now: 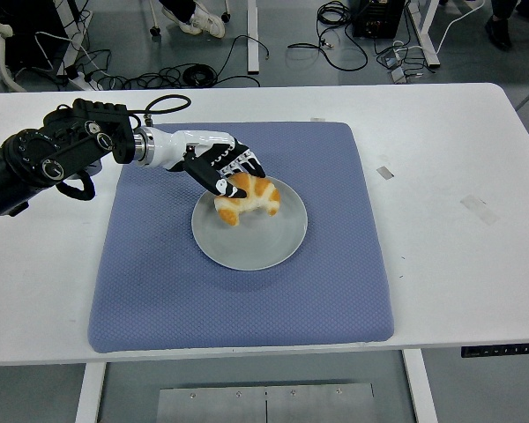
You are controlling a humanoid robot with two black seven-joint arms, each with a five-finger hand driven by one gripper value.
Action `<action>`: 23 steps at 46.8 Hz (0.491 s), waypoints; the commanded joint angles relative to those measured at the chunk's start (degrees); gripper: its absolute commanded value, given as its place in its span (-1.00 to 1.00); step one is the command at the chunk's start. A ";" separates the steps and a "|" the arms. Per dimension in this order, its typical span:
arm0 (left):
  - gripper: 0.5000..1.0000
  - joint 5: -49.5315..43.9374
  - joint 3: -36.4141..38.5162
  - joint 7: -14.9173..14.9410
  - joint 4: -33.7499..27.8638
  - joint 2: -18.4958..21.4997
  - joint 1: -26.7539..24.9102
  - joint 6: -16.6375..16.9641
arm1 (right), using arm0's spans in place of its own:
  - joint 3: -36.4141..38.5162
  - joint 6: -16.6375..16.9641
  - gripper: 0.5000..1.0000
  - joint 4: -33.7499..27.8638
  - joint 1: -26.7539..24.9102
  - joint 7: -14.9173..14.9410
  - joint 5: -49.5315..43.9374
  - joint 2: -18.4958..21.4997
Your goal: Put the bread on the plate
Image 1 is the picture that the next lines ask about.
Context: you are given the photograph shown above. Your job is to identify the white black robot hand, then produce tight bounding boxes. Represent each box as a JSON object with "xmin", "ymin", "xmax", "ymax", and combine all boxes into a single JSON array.
[{"xmin": 151, "ymin": 127, "xmax": 267, "ymax": 199}]

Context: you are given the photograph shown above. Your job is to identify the golden striped croissant bread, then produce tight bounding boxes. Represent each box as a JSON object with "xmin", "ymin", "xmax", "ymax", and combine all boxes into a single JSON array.
[{"xmin": 213, "ymin": 171, "xmax": 281, "ymax": 227}]

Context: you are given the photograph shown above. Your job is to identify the pale grey round plate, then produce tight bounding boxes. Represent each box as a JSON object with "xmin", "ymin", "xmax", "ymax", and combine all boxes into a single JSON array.
[{"xmin": 190, "ymin": 173, "xmax": 309, "ymax": 271}]

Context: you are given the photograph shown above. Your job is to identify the grey metal plate with screws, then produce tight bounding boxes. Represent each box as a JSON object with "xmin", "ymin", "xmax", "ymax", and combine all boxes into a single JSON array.
[{"xmin": 156, "ymin": 382, "xmax": 376, "ymax": 423}]

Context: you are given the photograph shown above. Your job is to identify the white power strip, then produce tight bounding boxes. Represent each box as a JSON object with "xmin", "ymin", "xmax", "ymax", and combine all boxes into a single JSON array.
[{"xmin": 65, "ymin": 70, "xmax": 99, "ymax": 92}]

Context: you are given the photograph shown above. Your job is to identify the person's foot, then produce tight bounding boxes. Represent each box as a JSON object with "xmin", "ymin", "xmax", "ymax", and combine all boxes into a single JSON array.
[
  {"xmin": 160, "ymin": 0, "xmax": 203, "ymax": 36},
  {"xmin": 189, "ymin": 2, "xmax": 226, "ymax": 38},
  {"xmin": 484, "ymin": 14, "xmax": 513, "ymax": 51}
]

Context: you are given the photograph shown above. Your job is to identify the white background table leg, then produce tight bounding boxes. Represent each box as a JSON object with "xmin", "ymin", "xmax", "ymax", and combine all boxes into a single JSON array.
[
  {"xmin": 245, "ymin": 0, "xmax": 260, "ymax": 74},
  {"xmin": 408, "ymin": 0, "xmax": 442, "ymax": 68}
]

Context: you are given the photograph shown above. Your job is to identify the blue quilted mat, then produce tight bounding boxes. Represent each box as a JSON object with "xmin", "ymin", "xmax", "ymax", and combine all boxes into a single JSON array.
[{"xmin": 86, "ymin": 122, "xmax": 396, "ymax": 355}]

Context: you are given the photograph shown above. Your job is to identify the grey power adapter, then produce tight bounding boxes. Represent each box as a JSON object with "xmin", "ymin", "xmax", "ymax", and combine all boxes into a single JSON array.
[{"xmin": 378, "ymin": 48, "xmax": 409, "ymax": 70}]

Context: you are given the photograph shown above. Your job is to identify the black equipment box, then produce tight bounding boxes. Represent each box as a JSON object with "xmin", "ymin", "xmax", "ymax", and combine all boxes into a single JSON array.
[{"xmin": 351, "ymin": 0, "xmax": 405, "ymax": 39}]

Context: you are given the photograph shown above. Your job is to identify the large clear tape piece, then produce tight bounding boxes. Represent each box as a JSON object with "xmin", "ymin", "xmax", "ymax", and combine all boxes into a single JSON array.
[{"xmin": 459, "ymin": 194, "xmax": 499, "ymax": 226}]

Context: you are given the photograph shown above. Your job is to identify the black table control panel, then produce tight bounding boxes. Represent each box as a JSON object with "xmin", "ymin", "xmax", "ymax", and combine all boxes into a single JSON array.
[{"xmin": 460, "ymin": 341, "xmax": 529, "ymax": 359}]

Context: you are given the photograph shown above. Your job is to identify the coiled black floor cable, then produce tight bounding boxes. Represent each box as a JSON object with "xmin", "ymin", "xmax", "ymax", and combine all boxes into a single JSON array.
[{"xmin": 183, "ymin": 63, "xmax": 218, "ymax": 88}]

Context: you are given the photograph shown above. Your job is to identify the long black floor cable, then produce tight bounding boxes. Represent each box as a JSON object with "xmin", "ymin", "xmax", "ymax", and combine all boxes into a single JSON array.
[{"xmin": 215, "ymin": 34, "xmax": 271, "ymax": 87}]

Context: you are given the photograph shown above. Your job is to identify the white chair frame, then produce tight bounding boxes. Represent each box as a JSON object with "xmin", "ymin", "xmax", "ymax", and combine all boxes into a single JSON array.
[{"xmin": 0, "ymin": 11, "xmax": 28, "ymax": 93}]

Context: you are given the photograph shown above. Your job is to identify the bundled black cable loops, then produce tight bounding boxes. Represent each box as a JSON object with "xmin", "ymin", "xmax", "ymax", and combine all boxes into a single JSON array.
[{"xmin": 316, "ymin": 0, "xmax": 350, "ymax": 26}]

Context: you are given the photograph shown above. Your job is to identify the white floor cable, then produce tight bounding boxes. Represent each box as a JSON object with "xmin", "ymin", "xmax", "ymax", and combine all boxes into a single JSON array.
[{"xmin": 436, "ymin": 0, "xmax": 465, "ymax": 52}]

